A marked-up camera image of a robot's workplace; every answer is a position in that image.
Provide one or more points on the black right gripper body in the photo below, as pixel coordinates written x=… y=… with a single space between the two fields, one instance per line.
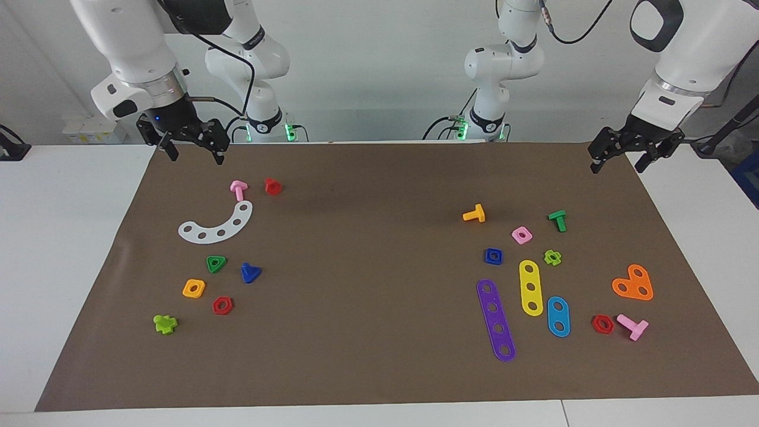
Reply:
x=178 y=121

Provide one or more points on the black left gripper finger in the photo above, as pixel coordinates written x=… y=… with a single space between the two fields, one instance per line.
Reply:
x=596 y=161
x=644 y=160

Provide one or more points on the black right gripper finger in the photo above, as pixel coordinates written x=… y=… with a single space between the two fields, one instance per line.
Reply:
x=171 y=148
x=217 y=154

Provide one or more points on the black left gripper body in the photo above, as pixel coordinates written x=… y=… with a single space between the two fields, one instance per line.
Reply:
x=637 y=137

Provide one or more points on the blue triangle-head screw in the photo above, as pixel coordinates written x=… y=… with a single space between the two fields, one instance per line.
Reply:
x=250 y=274

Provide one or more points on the blue square nut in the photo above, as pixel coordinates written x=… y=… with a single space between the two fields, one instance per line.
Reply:
x=487 y=256

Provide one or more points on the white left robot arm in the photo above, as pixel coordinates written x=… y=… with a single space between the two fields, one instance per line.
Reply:
x=682 y=59

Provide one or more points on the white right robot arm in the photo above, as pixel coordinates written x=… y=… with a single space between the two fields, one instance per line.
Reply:
x=136 y=53

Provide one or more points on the pink plastic screw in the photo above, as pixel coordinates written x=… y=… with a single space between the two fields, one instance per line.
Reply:
x=238 y=190
x=634 y=327

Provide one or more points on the red plastic screw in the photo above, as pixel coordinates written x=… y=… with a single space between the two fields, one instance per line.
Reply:
x=273 y=187

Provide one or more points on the green plastic screw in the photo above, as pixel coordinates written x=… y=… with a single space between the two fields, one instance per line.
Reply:
x=558 y=218

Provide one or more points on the pink square nut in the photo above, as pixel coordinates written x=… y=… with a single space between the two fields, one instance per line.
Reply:
x=528 y=232

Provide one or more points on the lime cross nut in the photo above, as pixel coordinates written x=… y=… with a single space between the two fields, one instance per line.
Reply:
x=557 y=259

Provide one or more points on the green triangle nut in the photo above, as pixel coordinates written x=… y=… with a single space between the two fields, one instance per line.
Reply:
x=210 y=261

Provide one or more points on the orange plastic screw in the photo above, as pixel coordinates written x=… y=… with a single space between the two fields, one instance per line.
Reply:
x=474 y=214

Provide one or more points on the orange square nut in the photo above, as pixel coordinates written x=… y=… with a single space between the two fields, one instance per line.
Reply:
x=187 y=290

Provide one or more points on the red hexagon nut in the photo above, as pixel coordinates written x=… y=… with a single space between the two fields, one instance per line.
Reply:
x=595 y=324
x=216 y=306

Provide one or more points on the lime cross-head screw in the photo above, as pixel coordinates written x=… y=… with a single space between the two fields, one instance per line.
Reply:
x=164 y=325

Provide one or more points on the white curved hole strip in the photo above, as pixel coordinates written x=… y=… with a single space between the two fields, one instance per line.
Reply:
x=229 y=228

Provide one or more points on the white socket box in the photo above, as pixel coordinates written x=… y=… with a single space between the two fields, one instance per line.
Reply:
x=95 y=130

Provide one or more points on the black stand pole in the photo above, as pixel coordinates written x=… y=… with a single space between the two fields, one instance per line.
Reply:
x=732 y=124

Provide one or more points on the blue crate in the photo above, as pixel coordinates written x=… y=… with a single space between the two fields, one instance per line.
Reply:
x=748 y=178

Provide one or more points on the orange heart-shaped plate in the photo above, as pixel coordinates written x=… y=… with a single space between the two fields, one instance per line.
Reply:
x=633 y=286

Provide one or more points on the yellow three-hole strip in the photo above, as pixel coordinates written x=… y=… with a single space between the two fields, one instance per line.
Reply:
x=531 y=277

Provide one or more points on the black table clamp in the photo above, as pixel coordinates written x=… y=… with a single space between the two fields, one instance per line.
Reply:
x=12 y=148

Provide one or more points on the blue two-hole strip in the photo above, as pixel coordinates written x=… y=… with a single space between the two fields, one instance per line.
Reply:
x=558 y=316

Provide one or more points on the purple four-hole strip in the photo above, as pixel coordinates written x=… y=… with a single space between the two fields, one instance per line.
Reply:
x=490 y=298

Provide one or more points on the brown table mat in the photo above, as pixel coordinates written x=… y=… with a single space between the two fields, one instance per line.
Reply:
x=356 y=332

